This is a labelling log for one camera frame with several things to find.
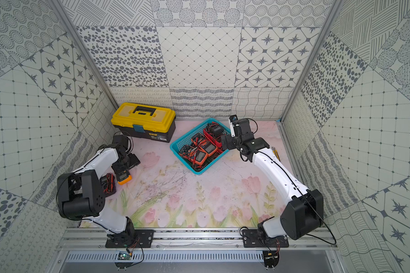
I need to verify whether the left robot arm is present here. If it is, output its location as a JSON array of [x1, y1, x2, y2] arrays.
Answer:
[[56, 134, 140, 241]]

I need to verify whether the yellow utility knife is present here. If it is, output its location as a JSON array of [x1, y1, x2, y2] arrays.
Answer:
[[271, 147, 281, 161]]

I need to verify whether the teal plastic basket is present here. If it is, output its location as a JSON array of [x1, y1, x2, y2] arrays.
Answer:
[[170, 118, 230, 175]]

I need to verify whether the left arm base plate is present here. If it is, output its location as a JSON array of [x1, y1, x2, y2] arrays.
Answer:
[[105, 229, 155, 249]]

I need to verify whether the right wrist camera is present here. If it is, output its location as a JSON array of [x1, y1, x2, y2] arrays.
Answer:
[[229, 115, 241, 137]]

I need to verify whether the small yellow multimeter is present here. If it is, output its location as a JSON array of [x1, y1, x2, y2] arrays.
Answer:
[[116, 169, 132, 185]]

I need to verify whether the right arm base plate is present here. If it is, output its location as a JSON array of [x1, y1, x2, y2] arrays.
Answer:
[[239, 227, 289, 249]]

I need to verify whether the small black multimeter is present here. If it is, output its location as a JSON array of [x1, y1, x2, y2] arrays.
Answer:
[[206, 122, 225, 138]]

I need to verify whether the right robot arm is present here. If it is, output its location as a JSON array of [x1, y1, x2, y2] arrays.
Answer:
[[222, 115, 323, 240]]

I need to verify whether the orange multimeter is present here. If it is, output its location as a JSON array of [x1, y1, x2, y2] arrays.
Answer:
[[199, 140, 218, 157], [187, 150, 208, 169]]

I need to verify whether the white cable duct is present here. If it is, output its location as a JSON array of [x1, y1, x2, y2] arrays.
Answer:
[[66, 250, 263, 263]]

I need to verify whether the yellow black toolbox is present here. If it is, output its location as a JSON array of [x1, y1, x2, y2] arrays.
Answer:
[[111, 102, 176, 143]]

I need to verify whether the aluminium rail frame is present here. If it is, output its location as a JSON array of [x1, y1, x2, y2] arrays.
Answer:
[[56, 227, 338, 251]]

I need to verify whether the red multimeter with grey screen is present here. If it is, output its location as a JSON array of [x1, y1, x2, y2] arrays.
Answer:
[[203, 129, 224, 150]]

